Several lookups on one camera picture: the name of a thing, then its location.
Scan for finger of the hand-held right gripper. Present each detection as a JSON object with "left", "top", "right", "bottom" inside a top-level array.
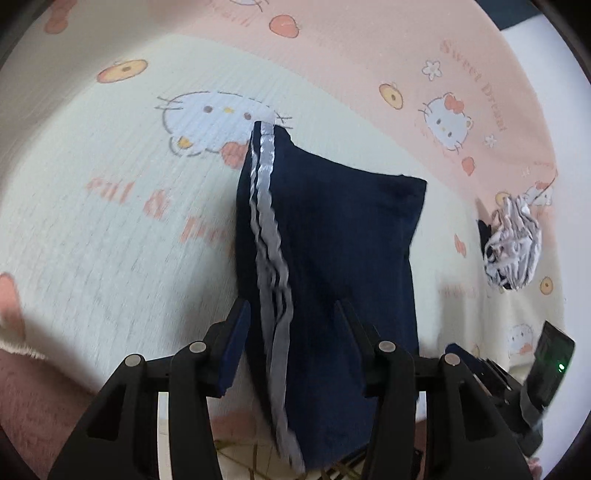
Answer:
[{"left": 448, "top": 342, "right": 523, "bottom": 403}]

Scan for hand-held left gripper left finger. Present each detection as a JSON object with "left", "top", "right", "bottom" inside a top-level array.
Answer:
[{"left": 47, "top": 299, "right": 251, "bottom": 480}]

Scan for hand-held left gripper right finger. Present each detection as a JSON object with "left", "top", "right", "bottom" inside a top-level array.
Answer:
[{"left": 333, "top": 300, "right": 532, "bottom": 480}]

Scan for navy shorts with white stripes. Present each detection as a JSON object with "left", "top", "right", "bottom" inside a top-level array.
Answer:
[{"left": 233, "top": 121, "right": 428, "bottom": 474}]

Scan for crumpled white garment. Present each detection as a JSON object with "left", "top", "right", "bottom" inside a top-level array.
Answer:
[{"left": 478, "top": 194, "right": 544, "bottom": 292}]

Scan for cartoon cat printed blanket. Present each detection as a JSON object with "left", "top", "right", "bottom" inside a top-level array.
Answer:
[{"left": 0, "top": 0, "right": 568, "bottom": 416}]

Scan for person's pink fluffy clothing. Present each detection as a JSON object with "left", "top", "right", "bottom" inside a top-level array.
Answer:
[{"left": 0, "top": 344, "right": 548, "bottom": 480}]

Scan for gold wire frame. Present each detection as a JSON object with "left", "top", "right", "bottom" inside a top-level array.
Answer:
[{"left": 216, "top": 436, "right": 370, "bottom": 480}]

